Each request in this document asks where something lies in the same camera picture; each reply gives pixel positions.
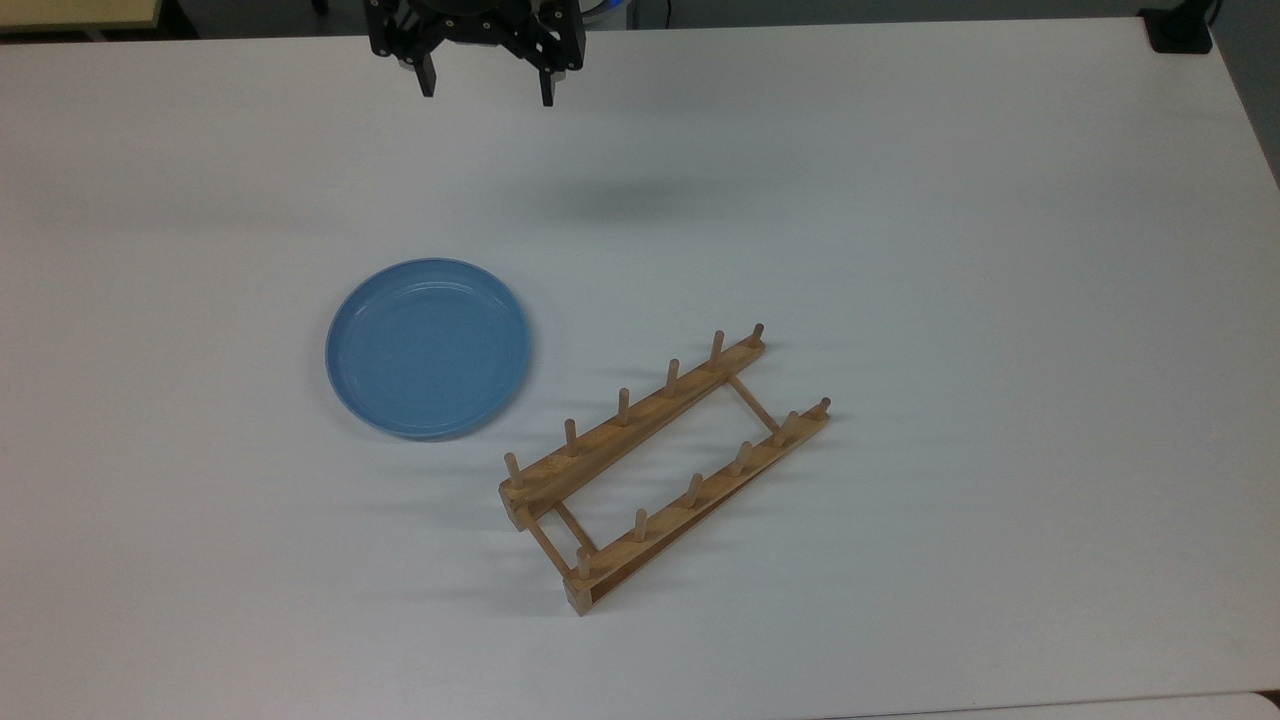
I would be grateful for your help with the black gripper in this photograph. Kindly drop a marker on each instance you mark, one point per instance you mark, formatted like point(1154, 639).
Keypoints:
point(470, 25)

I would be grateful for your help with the blue round plate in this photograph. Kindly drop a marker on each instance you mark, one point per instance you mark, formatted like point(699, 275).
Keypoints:
point(428, 348)

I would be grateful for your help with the beige wooden table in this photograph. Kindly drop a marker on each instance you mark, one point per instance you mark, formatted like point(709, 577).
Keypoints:
point(70, 14)

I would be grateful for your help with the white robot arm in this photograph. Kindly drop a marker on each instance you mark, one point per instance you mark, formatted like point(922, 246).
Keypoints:
point(605, 6)

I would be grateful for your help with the black camera stand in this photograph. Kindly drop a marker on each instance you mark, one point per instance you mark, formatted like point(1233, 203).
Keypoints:
point(1178, 28)

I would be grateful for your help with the wooden plate rack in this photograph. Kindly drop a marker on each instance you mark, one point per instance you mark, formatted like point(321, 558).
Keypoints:
point(640, 415)

